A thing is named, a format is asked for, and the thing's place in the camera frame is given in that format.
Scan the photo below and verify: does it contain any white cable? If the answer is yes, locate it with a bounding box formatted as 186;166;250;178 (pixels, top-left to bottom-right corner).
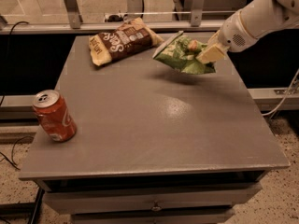
261;68;299;118

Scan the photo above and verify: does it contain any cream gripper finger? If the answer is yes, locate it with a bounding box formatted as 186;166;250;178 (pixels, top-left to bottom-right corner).
196;43;229;63
207;31;220;45

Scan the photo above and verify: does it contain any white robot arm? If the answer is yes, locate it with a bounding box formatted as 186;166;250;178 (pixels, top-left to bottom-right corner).
196;0;299;63

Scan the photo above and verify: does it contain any brown chip bag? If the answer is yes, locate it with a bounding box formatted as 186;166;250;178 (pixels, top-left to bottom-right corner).
89;18;164;66

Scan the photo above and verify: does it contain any red soda can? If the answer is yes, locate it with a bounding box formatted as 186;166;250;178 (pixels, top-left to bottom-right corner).
33;90;77;142

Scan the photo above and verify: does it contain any grey wooden drawer cabinet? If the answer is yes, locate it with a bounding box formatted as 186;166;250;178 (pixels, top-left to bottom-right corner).
20;36;289;224

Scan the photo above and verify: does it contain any black floor cable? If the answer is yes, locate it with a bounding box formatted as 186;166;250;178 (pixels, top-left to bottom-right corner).
0;135;35;172

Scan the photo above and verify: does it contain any green jalapeno chip bag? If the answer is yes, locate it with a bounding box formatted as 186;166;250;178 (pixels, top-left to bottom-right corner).
152;31;216;75

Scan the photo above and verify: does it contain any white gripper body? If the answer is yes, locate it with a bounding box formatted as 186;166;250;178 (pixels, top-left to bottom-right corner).
218;11;257;52

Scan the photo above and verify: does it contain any metal drawer knob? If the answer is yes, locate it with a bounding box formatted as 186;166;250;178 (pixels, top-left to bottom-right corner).
151;203;162;212

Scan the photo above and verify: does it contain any metal window frame rail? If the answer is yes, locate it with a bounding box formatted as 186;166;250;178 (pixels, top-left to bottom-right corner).
0;0;237;35

